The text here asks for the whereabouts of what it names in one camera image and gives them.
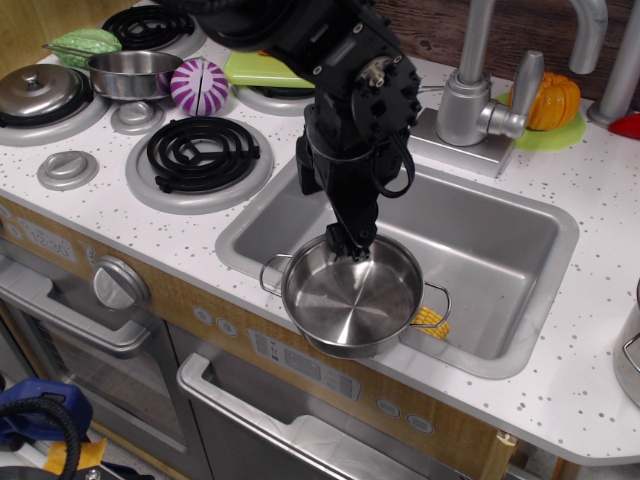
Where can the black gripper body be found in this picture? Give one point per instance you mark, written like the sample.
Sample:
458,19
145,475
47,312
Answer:
332,157

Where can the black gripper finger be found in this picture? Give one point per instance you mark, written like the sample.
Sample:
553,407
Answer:
360,249
337,239

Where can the steel two-handled pan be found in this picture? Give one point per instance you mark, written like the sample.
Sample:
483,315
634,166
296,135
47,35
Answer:
349,308

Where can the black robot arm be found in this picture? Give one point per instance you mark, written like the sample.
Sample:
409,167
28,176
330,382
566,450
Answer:
344,48

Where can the grey toy sink basin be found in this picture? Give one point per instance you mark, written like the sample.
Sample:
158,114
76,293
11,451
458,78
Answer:
496,258

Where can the yellow toy corn piece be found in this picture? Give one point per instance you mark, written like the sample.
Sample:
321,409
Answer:
429,322

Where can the green toy cutting board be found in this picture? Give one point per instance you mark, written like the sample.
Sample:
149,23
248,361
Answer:
259,69

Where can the silver toy faucet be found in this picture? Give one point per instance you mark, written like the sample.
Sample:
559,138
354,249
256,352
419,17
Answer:
471,129

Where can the black front right burner coil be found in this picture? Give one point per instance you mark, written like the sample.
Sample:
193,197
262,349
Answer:
201,155

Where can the black burner coil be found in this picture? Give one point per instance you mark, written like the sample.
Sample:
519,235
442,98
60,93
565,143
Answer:
201,155
149,27

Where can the purple white striped toy vegetable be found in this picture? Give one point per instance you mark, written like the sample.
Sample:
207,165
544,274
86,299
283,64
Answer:
199,87

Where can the grey stove knob middle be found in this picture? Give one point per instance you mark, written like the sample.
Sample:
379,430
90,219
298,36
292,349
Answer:
137,118

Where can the grey stove knob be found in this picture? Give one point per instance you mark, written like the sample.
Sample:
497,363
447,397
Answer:
67,170
137,118

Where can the light green plate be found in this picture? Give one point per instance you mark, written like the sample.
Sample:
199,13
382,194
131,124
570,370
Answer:
553,140

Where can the silver oven dial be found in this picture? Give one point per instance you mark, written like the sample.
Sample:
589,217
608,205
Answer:
116,285

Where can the black rear left burner coil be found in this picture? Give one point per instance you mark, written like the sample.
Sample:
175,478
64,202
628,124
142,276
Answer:
149,27

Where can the small steel saucepan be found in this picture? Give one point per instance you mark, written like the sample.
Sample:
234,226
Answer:
127,75

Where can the orange toy pumpkin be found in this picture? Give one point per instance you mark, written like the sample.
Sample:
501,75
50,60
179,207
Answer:
556,103

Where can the green toy leafy vegetable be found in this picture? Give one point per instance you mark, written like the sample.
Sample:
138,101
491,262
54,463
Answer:
85,42

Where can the grey stove knob front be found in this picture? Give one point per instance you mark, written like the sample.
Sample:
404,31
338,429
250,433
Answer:
67,170

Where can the steel pot at right edge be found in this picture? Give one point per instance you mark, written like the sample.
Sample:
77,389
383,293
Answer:
626,353

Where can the red toy pepper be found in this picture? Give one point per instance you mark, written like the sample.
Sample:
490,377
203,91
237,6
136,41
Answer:
628,126

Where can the steel pot lid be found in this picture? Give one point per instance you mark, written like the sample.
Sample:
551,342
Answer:
39,89

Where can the blue tool on floor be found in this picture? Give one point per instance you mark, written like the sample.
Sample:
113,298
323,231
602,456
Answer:
45,410

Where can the yellow cloth on floor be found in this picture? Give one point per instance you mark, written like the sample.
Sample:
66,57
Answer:
91,454

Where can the wire utensil handle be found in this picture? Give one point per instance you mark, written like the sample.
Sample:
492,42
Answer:
430,89

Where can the silver dishwasher door handle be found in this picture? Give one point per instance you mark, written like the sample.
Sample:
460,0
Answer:
255,426

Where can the grey vertical post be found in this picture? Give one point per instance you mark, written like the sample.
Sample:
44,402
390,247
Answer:
624,77

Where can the silver oven door handle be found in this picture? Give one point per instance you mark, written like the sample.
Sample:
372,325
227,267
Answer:
31,293

